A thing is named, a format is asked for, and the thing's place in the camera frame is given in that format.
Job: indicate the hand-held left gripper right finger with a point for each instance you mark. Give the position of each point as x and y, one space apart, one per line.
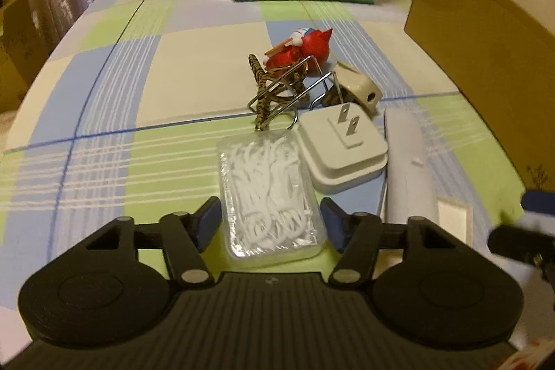
334 222

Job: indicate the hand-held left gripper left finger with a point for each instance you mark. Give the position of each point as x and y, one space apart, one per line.
209 222

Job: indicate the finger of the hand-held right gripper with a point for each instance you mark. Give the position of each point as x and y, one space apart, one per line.
540 202
516 241

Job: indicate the white square power adapter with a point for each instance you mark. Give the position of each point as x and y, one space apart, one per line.
334 162

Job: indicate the clear box of floss picks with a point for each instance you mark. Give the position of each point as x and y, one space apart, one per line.
264 188

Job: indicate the white plastic tube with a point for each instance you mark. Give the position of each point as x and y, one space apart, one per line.
407 162

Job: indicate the beige plug adapter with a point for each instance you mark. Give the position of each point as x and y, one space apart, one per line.
360 86

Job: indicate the small white flat box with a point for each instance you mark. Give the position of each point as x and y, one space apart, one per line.
453 218

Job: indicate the leopard print hair claw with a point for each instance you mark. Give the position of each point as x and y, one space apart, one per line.
259 77

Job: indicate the checked tablecloth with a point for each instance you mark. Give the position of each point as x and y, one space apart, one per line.
195 49

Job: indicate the red toy figure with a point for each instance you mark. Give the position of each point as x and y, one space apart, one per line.
310 45

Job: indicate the small brown cardboard box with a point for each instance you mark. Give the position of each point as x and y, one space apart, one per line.
17 49

